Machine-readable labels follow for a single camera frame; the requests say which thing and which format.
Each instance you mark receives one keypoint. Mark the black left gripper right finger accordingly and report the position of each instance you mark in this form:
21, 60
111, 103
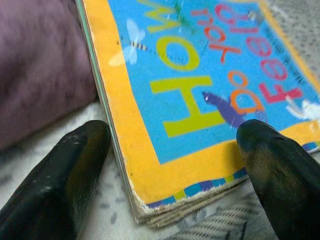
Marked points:
287, 187

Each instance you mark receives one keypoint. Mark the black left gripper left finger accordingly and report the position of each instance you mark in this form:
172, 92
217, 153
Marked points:
50, 190

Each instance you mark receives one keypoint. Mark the blue yellow children's board book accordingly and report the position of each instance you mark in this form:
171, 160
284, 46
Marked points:
175, 100

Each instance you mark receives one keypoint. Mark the pink cartoon print blanket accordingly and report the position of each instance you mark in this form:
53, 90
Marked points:
37, 62

